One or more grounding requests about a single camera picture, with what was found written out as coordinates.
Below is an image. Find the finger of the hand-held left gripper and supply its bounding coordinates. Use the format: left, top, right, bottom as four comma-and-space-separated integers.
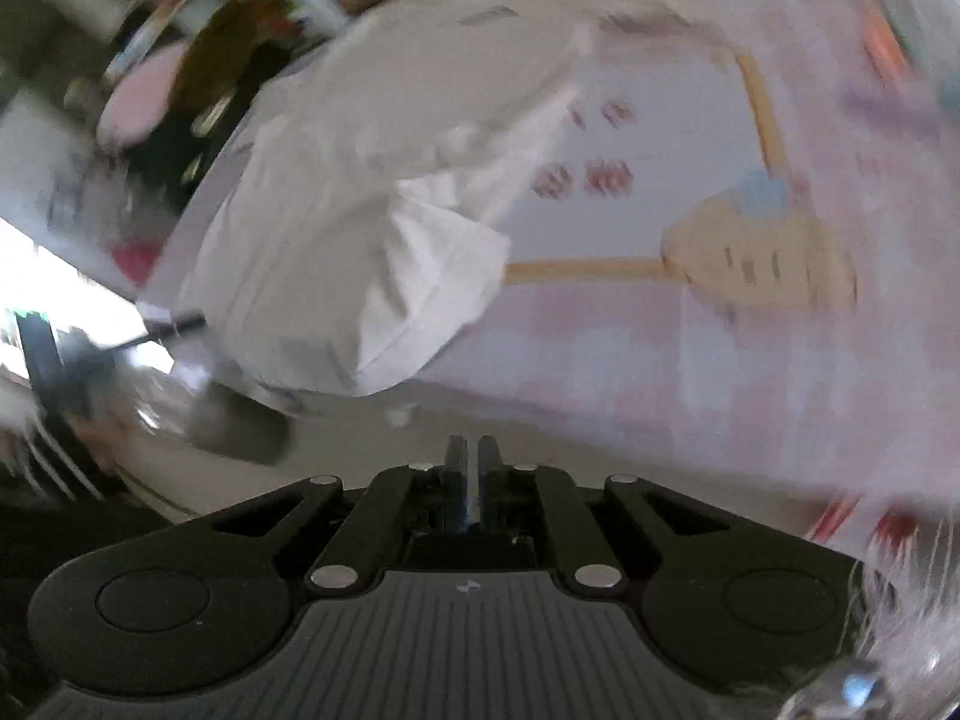
139, 310, 209, 342

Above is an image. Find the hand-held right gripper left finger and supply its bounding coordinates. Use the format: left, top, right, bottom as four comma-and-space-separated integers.
210, 435, 470, 592

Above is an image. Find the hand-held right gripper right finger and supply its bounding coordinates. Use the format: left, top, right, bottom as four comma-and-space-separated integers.
480, 435, 728, 592

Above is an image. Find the cream printed t-shirt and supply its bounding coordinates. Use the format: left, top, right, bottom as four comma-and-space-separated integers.
142, 0, 601, 400

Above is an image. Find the pink cushion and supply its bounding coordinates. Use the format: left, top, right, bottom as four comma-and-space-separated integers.
97, 41, 192, 147

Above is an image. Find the white fluffy trim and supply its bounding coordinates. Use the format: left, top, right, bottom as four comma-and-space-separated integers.
780, 517, 960, 720

